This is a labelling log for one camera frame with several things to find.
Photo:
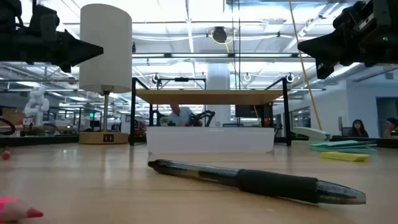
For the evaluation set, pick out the pink pencil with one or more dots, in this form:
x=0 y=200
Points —
x=15 y=210

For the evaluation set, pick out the black gel pen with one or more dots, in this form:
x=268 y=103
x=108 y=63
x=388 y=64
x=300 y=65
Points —
x=273 y=183

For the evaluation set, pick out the white lamp with wooden base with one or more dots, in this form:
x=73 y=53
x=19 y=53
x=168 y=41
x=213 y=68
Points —
x=105 y=46

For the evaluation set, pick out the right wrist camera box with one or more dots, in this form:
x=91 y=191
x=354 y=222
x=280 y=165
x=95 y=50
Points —
x=384 y=12

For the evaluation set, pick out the black overhead camera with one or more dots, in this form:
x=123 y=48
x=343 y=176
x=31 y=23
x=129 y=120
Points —
x=219 y=34

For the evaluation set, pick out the black background robot arm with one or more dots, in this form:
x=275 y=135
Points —
x=202 y=118

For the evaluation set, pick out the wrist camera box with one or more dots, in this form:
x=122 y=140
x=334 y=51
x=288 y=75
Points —
x=384 y=12
x=45 y=20

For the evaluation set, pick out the person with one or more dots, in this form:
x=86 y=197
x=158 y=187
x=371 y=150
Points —
x=358 y=129
x=391 y=126
x=182 y=116

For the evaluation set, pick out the yellow sticky note pad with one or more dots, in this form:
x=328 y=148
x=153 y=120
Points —
x=343 y=156

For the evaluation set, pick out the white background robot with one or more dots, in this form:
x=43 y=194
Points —
x=37 y=105

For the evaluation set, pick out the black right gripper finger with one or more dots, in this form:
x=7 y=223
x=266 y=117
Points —
x=326 y=46

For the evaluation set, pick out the black-framed wooden shelf riser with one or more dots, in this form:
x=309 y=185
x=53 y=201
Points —
x=208 y=97

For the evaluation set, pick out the clear plastic container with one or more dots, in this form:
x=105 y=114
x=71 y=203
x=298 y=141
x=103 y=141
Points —
x=208 y=140

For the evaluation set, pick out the black monitor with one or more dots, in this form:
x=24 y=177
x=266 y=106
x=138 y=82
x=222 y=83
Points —
x=248 y=111

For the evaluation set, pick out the black table frame rail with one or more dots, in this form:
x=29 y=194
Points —
x=37 y=140

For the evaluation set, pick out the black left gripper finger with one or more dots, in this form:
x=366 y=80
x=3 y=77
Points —
x=81 y=49

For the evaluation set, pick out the white stapler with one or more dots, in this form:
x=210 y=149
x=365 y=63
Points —
x=311 y=132

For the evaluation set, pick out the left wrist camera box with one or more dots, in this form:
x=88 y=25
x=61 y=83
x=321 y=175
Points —
x=45 y=20

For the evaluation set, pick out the teal sticky note pad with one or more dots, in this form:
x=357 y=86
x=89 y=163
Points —
x=342 y=145

